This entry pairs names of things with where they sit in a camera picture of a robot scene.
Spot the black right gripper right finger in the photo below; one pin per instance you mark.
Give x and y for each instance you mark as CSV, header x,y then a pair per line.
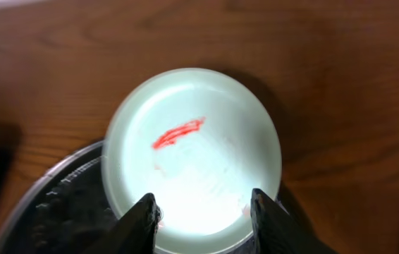
x,y
276,232

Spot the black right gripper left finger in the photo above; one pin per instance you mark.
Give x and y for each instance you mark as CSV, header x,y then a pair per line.
x,y
134,233

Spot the light green plate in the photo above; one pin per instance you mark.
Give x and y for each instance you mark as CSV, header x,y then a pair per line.
x,y
200,142

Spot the round black tray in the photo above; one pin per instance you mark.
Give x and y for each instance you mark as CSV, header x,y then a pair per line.
x,y
55,204

